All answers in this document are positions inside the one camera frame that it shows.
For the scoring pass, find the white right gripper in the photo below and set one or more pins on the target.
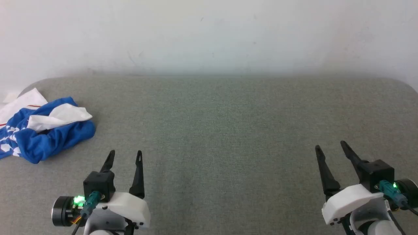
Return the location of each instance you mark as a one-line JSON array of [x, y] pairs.
[[349, 202]]

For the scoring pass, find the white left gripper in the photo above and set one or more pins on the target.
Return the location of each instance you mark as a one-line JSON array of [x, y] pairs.
[[129, 207]]

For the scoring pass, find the blue and white shirt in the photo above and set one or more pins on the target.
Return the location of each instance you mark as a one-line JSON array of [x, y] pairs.
[[55, 137]]

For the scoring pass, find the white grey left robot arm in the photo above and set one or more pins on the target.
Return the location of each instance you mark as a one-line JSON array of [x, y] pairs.
[[63, 211]]

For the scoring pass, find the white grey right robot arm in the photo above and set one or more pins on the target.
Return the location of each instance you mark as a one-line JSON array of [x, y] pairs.
[[375, 222]]

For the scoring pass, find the grey fabric sofa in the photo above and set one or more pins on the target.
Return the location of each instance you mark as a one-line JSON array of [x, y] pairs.
[[215, 130]]

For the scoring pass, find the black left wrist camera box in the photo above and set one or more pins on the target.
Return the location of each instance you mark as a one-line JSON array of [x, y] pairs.
[[99, 184]]

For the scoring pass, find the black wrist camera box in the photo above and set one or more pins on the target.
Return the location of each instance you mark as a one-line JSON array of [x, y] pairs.
[[99, 184], [377, 174]]

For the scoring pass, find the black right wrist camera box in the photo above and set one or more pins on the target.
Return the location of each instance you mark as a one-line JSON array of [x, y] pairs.
[[377, 174]]

